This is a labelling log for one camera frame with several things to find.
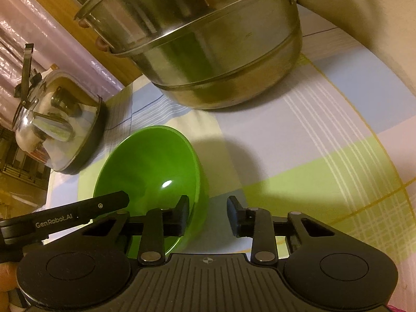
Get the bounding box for green plastic bowl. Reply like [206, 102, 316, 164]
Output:
[94, 125, 209, 254]

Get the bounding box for person's left hand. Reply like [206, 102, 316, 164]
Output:
[0, 262, 18, 312]

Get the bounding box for dark wooden rack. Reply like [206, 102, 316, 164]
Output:
[1, 127, 51, 190]

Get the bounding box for checkered tablecloth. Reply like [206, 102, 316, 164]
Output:
[47, 8, 415, 311]

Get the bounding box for stainless steel kettle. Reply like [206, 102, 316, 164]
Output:
[13, 44, 108, 175]

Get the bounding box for stainless steel steamer pot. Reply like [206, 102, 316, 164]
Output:
[74, 0, 302, 109]

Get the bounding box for purple curtain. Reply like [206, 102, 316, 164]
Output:
[1, 0, 124, 130]

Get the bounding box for wooden door panel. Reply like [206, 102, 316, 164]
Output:
[14, 0, 144, 87]

